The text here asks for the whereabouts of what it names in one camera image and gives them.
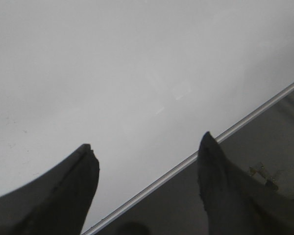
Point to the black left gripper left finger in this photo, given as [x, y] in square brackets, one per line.
[57, 202]

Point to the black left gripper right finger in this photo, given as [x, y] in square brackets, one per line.
[235, 203]

